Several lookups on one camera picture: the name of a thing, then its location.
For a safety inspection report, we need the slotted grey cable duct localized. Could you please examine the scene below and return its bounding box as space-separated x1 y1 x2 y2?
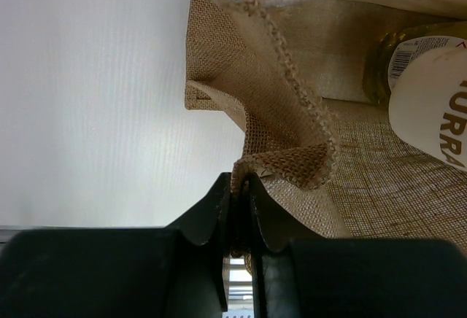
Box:
223 257 255 318

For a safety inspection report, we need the round white jar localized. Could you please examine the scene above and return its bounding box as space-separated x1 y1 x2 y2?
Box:
388 47 466 171

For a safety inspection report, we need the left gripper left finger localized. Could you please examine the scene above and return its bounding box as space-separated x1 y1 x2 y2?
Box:
164 173 231 313

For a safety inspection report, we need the brown canvas tote bag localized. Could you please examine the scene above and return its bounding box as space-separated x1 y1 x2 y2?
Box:
185 0 466 251

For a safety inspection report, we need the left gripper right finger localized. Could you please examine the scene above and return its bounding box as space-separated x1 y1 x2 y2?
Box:
249 177 321 317

